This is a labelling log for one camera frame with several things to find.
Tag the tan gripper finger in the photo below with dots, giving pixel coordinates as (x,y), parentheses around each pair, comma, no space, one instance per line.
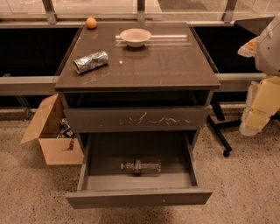
(263,101)
(249,49)

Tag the white bowl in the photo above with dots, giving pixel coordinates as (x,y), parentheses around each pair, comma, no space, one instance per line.
(135,37)

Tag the open middle drawer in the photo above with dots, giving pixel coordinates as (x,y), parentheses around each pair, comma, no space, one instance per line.
(103,184)

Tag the black rolling stand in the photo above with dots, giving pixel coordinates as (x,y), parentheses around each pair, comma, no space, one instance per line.
(217,127)

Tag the dark brown drawer cabinet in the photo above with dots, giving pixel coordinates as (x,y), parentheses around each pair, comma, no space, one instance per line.
(169,50)

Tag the crumpled silver foil bag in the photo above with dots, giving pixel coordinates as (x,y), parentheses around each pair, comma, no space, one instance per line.
(91,62)

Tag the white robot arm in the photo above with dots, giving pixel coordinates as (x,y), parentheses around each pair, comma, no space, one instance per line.
(267,59)

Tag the clear plastic water bottle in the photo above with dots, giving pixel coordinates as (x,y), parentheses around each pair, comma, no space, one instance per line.
(138,168)

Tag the items inside cardboard box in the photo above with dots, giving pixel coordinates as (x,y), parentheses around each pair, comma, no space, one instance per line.
(66,131)

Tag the closed scratched top drawer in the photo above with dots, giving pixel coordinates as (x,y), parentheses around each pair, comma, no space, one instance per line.
(96,120)

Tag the orange fruit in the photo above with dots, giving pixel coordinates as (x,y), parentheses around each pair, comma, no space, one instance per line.
(91,23)

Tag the open cardboard box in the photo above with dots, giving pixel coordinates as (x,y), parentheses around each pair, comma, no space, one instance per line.
(45,127)

